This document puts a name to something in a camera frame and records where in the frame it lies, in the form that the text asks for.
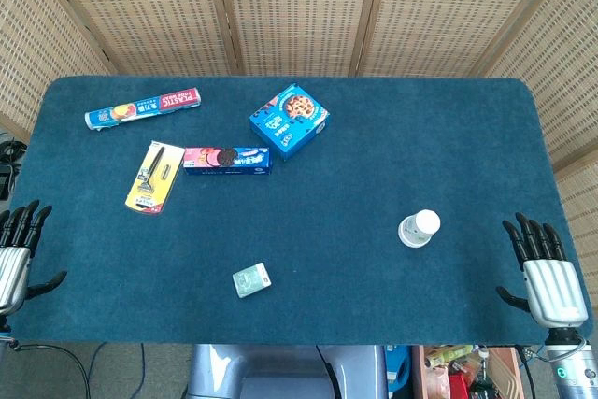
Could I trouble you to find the black floor cable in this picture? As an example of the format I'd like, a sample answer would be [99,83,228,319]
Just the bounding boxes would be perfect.
[8,341,93,399]

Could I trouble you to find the green tissue pack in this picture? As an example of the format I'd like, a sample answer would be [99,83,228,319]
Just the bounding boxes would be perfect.
[232,262,273,299]

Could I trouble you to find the razor in yellow package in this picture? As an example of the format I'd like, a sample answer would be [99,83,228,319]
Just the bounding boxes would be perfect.
[124,139,186,216]

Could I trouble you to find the blue plastic object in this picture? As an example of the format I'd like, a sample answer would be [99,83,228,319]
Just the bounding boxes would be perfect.
[385,345,412,393]

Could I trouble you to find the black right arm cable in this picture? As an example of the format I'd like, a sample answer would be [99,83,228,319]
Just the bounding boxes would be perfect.
[515,345,552,399]

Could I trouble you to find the stack of white paper cups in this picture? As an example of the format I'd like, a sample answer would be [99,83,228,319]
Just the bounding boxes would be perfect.
[397,209,442,249]

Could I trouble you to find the black devices on floor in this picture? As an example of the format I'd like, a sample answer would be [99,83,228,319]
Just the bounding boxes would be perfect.
[0,139,29,199]

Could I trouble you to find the blue red plastic wrap box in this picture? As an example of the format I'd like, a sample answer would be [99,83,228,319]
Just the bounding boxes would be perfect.
[84,87,203,132]

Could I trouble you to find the blue cookie box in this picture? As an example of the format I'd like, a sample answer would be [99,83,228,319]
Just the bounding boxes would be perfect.
[249,83,331,162]

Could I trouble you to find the black torso cable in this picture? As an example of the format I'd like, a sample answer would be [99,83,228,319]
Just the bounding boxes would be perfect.
[315,345,338,399]

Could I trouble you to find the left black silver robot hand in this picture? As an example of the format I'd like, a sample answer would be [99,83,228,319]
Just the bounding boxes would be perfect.
[0,199,68,321]

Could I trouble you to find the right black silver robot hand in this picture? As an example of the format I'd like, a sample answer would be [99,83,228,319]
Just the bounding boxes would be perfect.
[495,212,589,329]

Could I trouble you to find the grey robot torso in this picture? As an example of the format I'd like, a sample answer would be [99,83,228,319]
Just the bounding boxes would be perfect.
[185,344,389,399]

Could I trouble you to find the blue felt table mat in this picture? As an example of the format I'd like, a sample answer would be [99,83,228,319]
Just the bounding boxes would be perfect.
[7,75,594,347]

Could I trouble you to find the wicker folding screen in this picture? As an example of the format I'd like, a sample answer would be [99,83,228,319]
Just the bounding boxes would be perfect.
[0,0,598,288]

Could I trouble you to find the wooden crate with goods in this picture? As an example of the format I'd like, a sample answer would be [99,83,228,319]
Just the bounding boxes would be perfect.
[410,345,524,399]

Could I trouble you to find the blue pink oreo box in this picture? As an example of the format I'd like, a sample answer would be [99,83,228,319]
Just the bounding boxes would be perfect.
[182,146,274,177]

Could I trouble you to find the blue floor cable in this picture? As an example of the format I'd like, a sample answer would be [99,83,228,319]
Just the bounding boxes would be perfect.
[88,342,147,399]

